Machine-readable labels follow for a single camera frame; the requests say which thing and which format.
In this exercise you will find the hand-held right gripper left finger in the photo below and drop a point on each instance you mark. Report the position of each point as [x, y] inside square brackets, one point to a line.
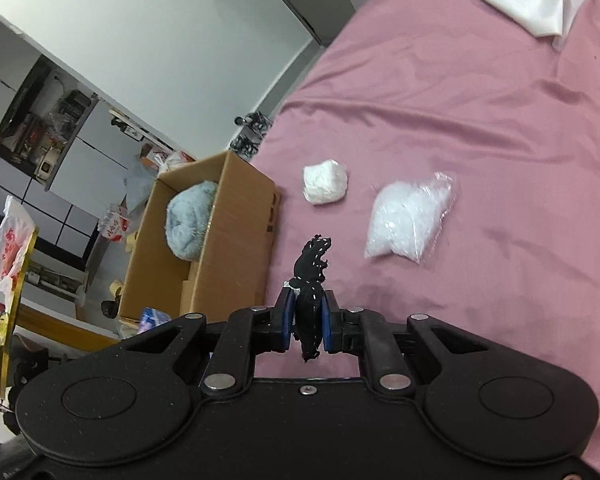
[285, 321]

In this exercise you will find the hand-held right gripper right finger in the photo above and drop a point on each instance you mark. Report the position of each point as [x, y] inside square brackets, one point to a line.
[330, 325]

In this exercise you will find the brown cardboard box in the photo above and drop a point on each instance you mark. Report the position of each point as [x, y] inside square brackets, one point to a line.
[240, 230]

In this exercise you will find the blue white tissue pack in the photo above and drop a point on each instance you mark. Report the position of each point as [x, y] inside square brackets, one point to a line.
[155, 319]

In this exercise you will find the clear bag of white stuffing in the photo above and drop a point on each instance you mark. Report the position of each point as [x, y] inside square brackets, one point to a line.
[405, 220]

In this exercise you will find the white crumpled cloth ball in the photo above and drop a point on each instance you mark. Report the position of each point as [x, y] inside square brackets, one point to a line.
[325, 182]

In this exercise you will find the yellow slipper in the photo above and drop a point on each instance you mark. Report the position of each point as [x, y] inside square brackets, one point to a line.
[117, 290]

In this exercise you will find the white plastic bag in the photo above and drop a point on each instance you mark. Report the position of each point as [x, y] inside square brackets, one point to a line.
[176, 161]

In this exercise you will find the red white carton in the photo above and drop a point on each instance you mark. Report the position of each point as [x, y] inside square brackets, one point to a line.
[114, 226]

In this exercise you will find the grey plastic bag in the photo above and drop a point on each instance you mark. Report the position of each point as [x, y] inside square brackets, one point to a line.
[139, 187]

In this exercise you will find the orange white cardboard box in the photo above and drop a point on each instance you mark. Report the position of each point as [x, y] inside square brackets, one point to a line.
[155, 152]

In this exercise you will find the pink bed sheet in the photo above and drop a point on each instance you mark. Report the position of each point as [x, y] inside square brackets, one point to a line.
[480, 160]

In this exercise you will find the yellow table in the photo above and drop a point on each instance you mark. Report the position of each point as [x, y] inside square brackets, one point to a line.
[35, 320]

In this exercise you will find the red printed plastic bag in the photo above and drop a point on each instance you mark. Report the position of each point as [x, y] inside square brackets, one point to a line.
[10, 245]

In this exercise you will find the cluttered wall shelf niche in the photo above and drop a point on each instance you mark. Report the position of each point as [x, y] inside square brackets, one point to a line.
[45, 125]

